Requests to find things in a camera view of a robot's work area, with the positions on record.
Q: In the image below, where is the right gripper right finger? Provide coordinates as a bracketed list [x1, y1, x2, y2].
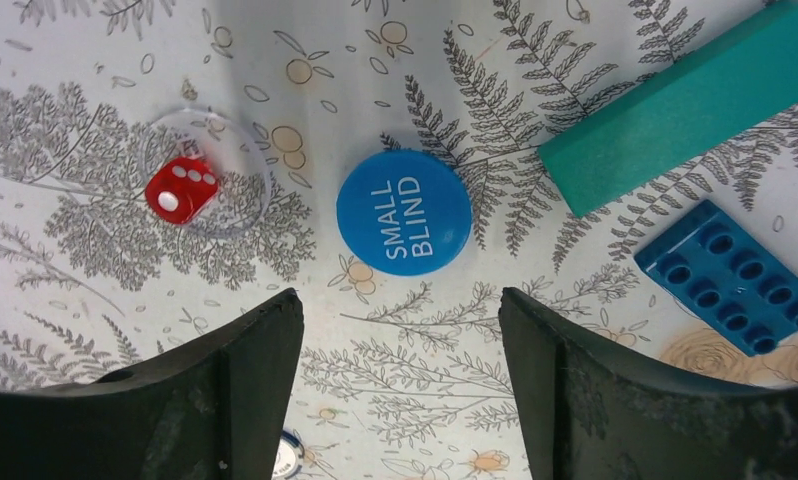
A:
[498, 287, 798, 479]

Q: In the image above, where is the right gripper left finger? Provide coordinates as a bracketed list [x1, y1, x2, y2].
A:
[0, 289, 304, 479]

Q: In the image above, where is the blue small blind button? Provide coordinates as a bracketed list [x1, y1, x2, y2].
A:
[336, 149, 472, 276]

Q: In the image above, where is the teal rectangular block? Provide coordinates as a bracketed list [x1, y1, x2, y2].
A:
[538, 1, 798, 217]

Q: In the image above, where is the floral table cloth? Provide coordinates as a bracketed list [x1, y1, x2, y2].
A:
[0, 1, 798, 479]

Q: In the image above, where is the blue lego brick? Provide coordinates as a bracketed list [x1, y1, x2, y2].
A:
[634, 200, 798, 357]

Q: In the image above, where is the red die lower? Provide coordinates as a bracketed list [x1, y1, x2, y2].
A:
[144, 156, 220, 225]

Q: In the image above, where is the clear dealer disc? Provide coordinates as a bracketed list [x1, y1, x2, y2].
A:
[133, 107, 272, 240]

